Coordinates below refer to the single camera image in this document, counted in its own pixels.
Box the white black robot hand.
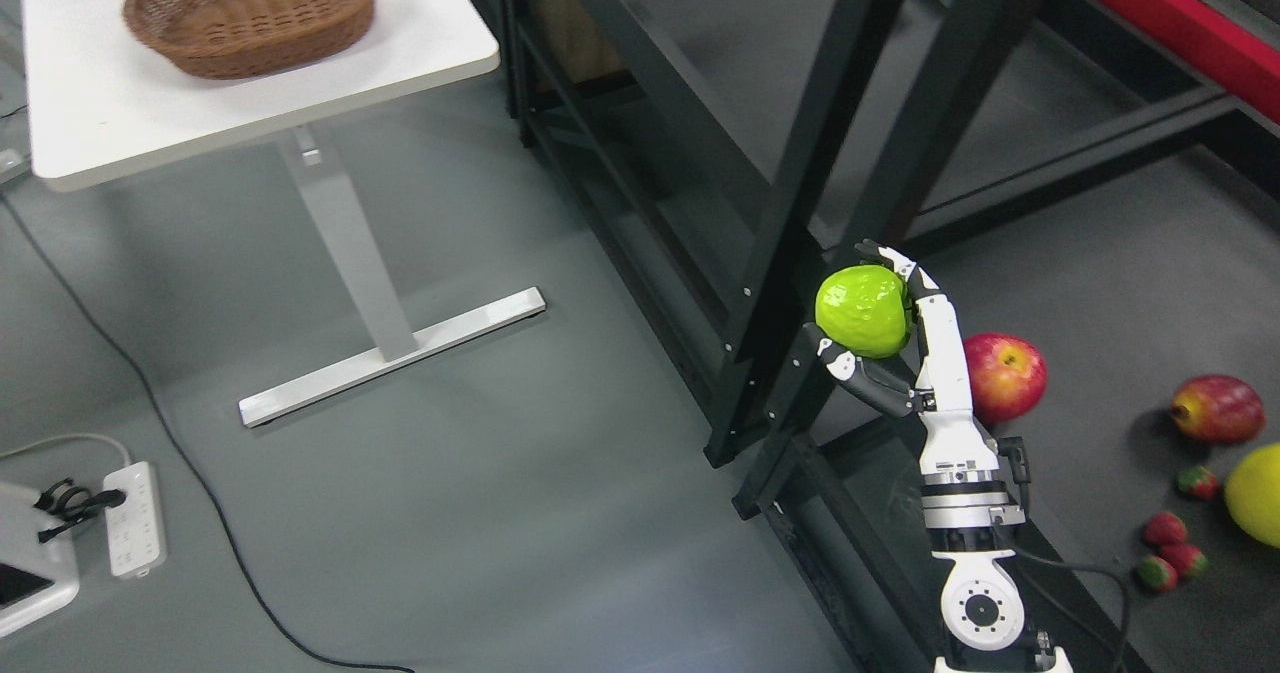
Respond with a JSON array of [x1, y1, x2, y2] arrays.
[[803, 239, 1000, 485]]

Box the green apple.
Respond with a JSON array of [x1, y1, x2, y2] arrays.
[[814, 266, 910, 360]]

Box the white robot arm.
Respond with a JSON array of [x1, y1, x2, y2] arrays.
[[922, 471, 1074, 672]]

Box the red apple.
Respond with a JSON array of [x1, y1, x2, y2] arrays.
[[963, 331, 1048, 424]]

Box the black metal shelf rack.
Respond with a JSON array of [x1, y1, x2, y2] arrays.
[[490, 0, 1277, 672]]

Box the strawberry middle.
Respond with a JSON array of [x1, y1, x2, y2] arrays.
[[1140, 512, 1189, 548]]

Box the strawberry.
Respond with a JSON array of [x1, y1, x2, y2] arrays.
[[1174, 464, 1222, 502], [1158, 542, 1210, 580], [1133, 555, 1180, 594], [1140, 512, 1189, 548]]

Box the red shelf beam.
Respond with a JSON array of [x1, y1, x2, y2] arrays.
[[1097, 0, 1279, 123]]

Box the cardboard box behind shelf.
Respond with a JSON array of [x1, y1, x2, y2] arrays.
[[529, 0, 628, 84]]

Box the strawberry upper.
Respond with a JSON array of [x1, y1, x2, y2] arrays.
[[1174, 464, 1222, 502]]

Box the red mango fruit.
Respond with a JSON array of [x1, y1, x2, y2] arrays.
[[1169, 374, 1267, 445]]

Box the strawberry lower left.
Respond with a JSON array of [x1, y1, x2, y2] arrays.
[[1133, 555, 1180, 594]]

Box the strawberry lower right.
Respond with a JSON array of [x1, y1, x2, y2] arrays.
[[1158, 542, 1210, 580]]

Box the yellow lemon fruit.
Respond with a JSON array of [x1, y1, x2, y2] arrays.
[[1222, 441, 1279, 549]]

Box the brown wicker basket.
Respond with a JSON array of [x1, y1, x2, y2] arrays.
[[122, 0, 375, 81]]

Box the white power strip near machine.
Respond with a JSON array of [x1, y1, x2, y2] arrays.
[[102, 462, 168, 580]]

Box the white floor machine base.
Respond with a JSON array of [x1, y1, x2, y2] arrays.
[[1, 482, 81, 637]]

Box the long black floor cable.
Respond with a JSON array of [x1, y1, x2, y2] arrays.
[[0, 193, 416, 673]]

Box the white pedestal table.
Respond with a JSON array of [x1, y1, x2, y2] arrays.
[[20, 0, 545, 429]]

